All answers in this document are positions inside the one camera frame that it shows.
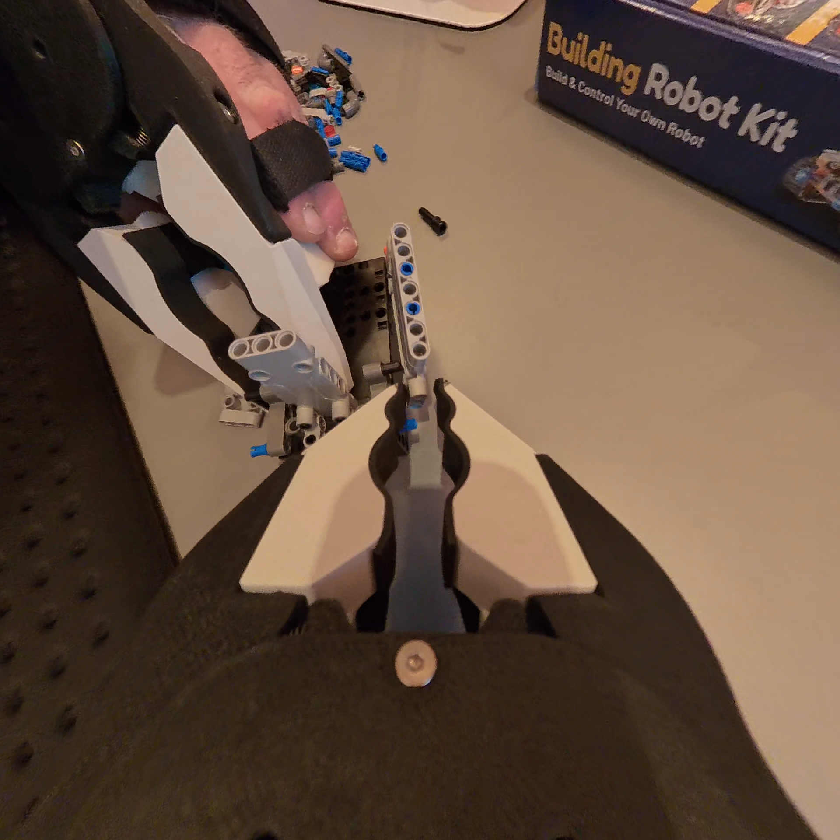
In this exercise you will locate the pile of plastic building pieces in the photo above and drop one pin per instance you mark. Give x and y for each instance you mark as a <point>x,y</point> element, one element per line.
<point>328,85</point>

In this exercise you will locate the long grey holed beam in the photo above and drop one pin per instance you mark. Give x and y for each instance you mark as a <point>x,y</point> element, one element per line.
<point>407,279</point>

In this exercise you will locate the white book stand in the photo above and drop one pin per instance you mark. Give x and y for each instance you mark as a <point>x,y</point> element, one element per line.
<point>426,10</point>

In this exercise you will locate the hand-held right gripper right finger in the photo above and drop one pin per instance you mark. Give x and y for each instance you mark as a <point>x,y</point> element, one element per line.
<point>525,525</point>

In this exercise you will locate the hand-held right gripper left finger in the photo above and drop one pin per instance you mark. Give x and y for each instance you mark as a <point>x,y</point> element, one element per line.
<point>308,525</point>

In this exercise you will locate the dark blue cardboard box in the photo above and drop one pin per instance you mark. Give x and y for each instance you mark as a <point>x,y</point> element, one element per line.
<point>656,98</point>

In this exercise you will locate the black perforated base assembly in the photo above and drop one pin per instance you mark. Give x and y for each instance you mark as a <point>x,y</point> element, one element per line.
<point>289,364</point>

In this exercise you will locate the person's left hand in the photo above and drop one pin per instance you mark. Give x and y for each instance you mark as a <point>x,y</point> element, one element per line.
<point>256,85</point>

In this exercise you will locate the black connector pin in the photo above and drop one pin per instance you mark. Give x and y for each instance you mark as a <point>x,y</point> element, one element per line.
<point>433,221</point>

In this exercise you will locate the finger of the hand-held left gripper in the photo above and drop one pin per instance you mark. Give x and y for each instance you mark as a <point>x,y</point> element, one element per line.
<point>216,210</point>
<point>115,259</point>

